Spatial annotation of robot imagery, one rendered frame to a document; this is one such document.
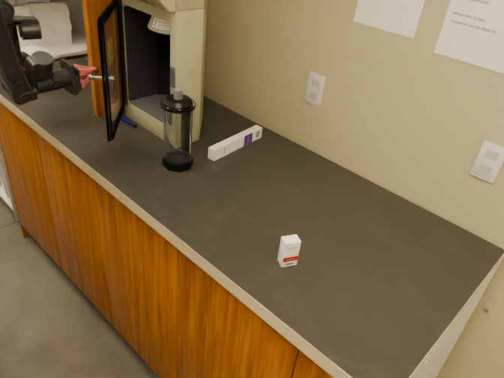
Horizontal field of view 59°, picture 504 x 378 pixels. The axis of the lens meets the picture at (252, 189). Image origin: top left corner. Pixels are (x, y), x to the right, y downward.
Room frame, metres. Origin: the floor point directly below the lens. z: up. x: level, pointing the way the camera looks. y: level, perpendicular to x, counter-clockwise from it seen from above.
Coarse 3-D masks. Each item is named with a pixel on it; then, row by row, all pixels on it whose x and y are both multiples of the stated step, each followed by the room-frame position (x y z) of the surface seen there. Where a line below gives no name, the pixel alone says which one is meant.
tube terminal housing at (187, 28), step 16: (128, 0) 1.56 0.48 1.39; (176, 0) 1.40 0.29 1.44; (192, 0) 1.45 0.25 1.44; (160, 16) 1.45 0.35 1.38; (176, 16) 1.40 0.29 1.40; (192, 16) 1.45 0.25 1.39; (176, 32) 1.40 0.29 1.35; (192, 32) 1.45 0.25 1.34; (176, 48) 1.40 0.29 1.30; (192, 48) 1.45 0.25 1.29; (176, 64) 1.40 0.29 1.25; (192, 64) 1.45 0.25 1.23; (176, 80) 1.40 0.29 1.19; (192, 80) 1.46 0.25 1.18; (192, 96) 1.46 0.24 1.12; (128, 112) 1.59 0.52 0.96; (144, 112) 1.52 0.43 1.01; (160, 128) 1.46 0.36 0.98
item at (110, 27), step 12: (108, 24) 1.41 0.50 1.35; (108, 36) 1.39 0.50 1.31; (108, 48) 1.38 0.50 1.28; (108, 60) 1.37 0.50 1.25; (108, 72) 1.35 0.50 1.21; (120, 72) 1.55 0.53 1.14; (120, 84) 1.54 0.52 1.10; (120, 96) 1.52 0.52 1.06; (120, 108) 1.51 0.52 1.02; (108, 120) 1.29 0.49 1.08; (108, 132) 1.29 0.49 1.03
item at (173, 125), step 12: (168, 108) 1.24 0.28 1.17; (168, 120) 1.25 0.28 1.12; (180, 120) 1.25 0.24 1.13; (192, 120) 1.29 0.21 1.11; (168, 132) 1.25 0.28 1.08; (180, 132) 1.25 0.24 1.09; (168, 144) 1.25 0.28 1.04; (180, 144) 1.25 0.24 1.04; (168, 156) 1.25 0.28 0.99; (180, 156) 1.25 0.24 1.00
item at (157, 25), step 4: (152, 16) 1.53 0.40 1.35; (152, 20) 1.52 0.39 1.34; (156, 20) 1.51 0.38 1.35; (160, 20) 1.50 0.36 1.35; (148, 24) 1.53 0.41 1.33; (152, 24) 1.51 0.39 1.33; (156, 24) 1.50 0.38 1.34; (160, 24) 1.49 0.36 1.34; (164, 24) 1.49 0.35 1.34; (168, 24) 1.49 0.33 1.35; (152, 28) 1.50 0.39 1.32; (156, 28) 1.49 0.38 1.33; (160, 28) 1.49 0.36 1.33; (164, 28) 1.49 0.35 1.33; (168, 28) 1.49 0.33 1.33; (160, 32) 1.48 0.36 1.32; (164, 32) 1.48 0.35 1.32; (168, 32) 1.48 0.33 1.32
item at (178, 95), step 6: (174, 90) 1.28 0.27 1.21; (180, 90) 1.29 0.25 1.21; (168, 96) 1.30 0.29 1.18; (174, 96) 1.28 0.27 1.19; (180, 96) 1.28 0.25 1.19; (186, 96) 1.32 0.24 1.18; (168, 102) 1.26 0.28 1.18; (174, 102) 1.26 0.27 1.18; (180, 102) 1.27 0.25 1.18; (186, 102) 1.27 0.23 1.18; (192, 102) 1.30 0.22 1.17; (180, 108) 1.25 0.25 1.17
